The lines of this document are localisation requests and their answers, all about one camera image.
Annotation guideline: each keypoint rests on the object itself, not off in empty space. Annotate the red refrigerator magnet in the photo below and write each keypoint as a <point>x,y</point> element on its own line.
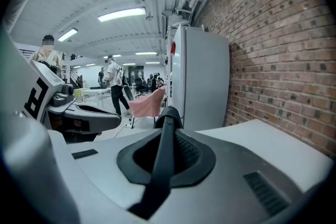
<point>173,47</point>

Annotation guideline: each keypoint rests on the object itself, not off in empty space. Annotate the pink cloth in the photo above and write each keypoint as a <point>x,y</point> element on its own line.
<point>147,106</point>

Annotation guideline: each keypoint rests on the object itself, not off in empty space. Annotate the yellow-green box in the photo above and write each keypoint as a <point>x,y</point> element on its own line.
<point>78,95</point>

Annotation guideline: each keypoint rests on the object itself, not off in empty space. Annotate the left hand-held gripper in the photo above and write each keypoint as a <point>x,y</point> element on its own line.
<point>36,97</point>

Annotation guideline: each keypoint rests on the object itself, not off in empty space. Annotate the black office chair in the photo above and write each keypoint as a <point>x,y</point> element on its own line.
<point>144,86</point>

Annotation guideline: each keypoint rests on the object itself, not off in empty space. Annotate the tall grey refrigerator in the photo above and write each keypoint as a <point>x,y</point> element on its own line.
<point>204,78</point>

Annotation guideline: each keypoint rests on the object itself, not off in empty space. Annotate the ceiling tube light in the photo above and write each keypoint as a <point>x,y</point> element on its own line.
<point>146,53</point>
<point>113,56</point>
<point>67,34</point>
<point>122,14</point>

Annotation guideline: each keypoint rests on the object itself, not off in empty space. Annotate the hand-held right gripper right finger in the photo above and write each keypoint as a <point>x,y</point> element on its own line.
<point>231,191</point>

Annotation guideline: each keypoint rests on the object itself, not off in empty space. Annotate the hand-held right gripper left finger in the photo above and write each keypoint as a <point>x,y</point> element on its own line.
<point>99,186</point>

